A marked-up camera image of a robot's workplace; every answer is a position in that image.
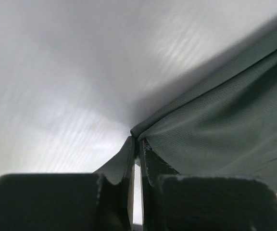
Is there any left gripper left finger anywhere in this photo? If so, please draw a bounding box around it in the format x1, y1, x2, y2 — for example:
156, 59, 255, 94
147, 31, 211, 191
0, 137, 135, 231

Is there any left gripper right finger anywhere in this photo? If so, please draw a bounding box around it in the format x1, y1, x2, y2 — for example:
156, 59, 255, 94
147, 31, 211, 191
139, 140, 277, 231

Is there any dark grey t shirt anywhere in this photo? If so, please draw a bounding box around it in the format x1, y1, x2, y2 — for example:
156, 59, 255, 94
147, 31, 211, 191
131, 19, 277, 191

